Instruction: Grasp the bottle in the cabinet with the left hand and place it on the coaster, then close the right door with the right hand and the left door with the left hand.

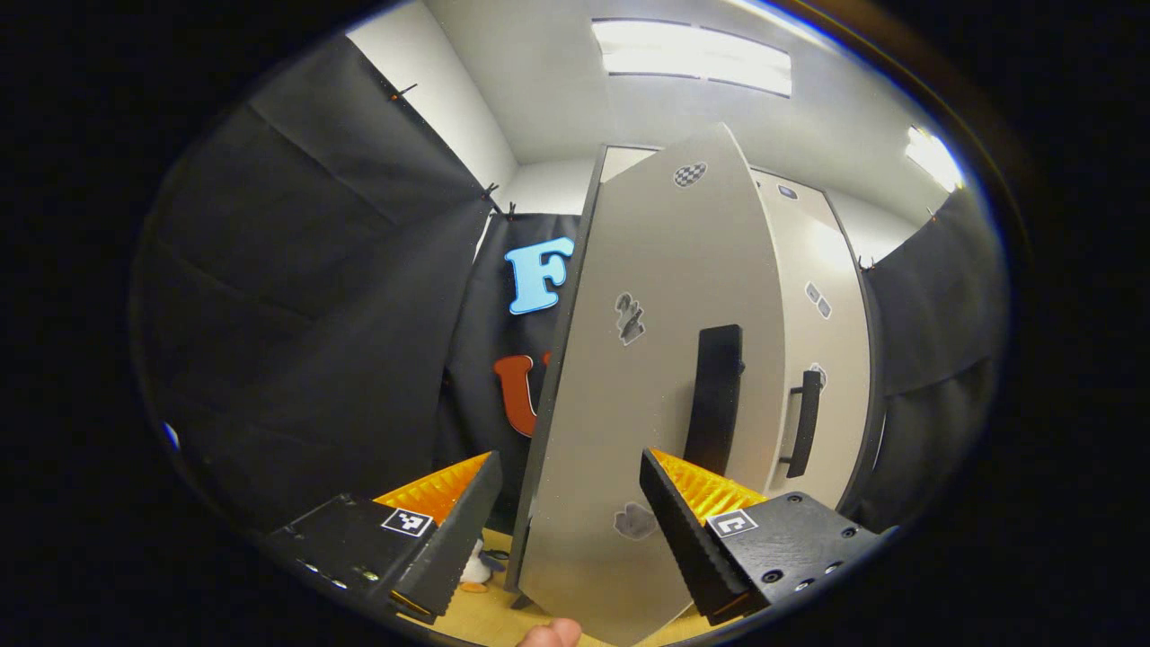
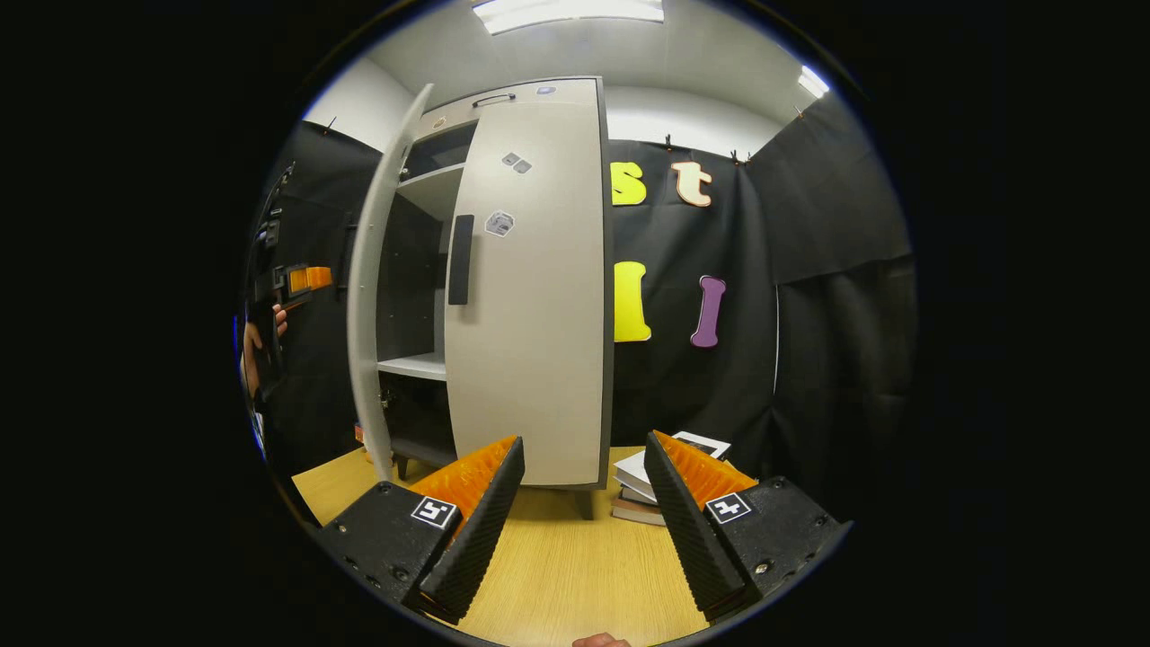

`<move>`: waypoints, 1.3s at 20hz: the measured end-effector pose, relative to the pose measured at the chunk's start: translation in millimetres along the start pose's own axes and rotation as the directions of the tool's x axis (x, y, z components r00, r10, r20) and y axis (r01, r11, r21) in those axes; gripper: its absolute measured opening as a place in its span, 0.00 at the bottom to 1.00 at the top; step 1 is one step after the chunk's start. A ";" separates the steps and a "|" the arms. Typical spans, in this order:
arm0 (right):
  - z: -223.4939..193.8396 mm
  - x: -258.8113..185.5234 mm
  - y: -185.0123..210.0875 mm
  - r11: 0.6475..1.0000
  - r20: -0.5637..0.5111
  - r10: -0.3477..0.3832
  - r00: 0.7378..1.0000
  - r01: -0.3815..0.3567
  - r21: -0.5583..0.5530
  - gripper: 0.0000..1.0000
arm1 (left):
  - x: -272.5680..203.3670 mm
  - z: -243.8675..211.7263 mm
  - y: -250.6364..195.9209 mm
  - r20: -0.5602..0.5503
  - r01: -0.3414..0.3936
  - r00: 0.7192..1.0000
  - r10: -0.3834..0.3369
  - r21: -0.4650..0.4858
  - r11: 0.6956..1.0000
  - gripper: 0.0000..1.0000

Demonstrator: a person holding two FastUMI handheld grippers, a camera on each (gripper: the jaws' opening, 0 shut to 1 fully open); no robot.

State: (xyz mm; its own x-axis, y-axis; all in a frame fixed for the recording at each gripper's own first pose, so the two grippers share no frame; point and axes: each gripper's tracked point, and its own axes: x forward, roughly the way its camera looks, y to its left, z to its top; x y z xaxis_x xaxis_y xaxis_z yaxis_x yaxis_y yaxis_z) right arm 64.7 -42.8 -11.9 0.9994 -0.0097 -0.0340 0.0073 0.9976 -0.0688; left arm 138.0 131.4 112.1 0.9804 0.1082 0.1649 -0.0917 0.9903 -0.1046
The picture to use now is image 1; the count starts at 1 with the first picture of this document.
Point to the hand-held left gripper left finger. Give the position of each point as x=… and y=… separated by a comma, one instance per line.
x=454, y=548

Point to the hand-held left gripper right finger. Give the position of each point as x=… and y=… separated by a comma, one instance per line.
x=687, y=539

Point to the grey cabinet door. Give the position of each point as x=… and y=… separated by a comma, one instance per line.
x=611, y=404
x=831, y=314

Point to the grey white cabinet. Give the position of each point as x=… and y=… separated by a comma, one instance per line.
x=874, y=422

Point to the small white orange toy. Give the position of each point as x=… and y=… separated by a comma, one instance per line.
x=474, y=568

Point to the black backdrop cloth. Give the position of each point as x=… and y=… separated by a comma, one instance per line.
x=314, y=314

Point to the ceiling light panel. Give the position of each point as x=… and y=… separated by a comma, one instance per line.
x=692, y=56
x=934, y=160

